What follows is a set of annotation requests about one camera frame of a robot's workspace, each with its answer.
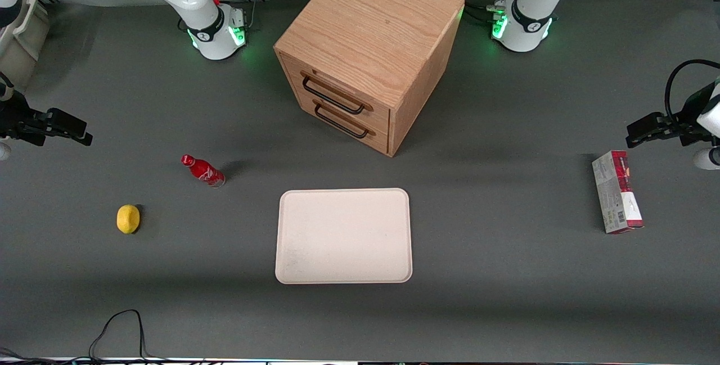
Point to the grey and red carton box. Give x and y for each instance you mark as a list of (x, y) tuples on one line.
[(616, 196)]

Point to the oak wooden cabinet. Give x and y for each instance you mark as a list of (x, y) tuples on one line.
[(371, 22)]

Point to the wooden drawer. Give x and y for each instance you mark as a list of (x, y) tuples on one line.
[(379, 141), (377, 117)]

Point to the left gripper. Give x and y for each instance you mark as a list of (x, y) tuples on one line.
[(687, 119)]

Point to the beige plastic tray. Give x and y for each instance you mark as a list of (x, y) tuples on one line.
[(343, 235)]

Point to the red soda bottle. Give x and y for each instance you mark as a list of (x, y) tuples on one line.
[(205, 172)]

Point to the yellow lemon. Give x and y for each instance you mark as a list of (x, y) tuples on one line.
[(128, 219)]

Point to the beige plastic bin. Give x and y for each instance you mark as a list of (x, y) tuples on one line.
[(31, 39)]

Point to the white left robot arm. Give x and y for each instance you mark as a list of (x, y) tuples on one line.
[(529, 27)]

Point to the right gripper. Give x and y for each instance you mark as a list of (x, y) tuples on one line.
[(18, 119)]

